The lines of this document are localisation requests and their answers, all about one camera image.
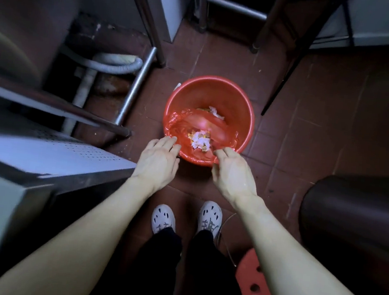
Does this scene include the black metal stand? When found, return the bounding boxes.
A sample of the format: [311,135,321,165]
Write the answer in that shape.
[261,0,359,125]

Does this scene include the person's right hand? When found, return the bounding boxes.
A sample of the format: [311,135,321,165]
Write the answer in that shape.
[207,145,263,212]

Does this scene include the white clog shoe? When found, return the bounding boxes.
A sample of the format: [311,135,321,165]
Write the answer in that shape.
[150,203,179,237]
[195,200,225,243]

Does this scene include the pile of food scraps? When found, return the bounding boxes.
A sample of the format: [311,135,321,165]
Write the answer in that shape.
[186,128,215,153]

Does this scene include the stainless steel sink unit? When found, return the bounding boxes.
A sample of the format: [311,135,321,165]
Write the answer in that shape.
[0,0,173,142]

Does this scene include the red plastic bin liner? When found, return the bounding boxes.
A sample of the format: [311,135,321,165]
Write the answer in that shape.
[162,105,241,167]

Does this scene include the thin white cable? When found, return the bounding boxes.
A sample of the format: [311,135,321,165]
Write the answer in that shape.
[214,211,243,268]

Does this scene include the person's left forearm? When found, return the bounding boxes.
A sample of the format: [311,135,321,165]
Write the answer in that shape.
[0,161,159,295]

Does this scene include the grey corrugated drain hose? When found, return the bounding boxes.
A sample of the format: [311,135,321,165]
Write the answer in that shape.
[58,45,144,78]

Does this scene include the person's right forearm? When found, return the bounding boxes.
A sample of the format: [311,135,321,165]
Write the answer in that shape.
[223,193,389,295]

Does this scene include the stainless steel table frame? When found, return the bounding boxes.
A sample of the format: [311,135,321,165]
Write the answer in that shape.
[192,0,287,57]

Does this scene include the white appliance cabinet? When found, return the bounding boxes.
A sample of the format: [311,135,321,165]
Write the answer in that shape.
[309,0,389,58]

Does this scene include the person's left hand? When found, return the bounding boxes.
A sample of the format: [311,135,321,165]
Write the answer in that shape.
[130,132,184,195]

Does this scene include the crumpled white paper scrap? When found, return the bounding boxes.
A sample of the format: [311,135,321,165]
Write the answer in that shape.
[206,106,227,121]

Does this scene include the red perforated plastic stool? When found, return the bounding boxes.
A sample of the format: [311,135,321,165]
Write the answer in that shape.
[233,246,292,295]

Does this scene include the red plastic bucket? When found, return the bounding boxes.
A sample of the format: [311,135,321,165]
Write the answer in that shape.
[158,71,260,172]

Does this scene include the dark round waste bin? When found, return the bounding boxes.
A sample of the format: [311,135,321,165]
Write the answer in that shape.
[290,167,389,295]

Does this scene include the perforated stainless steel counter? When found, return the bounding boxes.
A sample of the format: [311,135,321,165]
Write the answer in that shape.
[0,109,141,295]

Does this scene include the white drain pipe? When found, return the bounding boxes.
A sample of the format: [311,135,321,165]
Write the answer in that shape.
[60,66,98,138]

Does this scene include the black trousers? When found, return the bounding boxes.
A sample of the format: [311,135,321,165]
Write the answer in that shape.
[85,218,259,295]

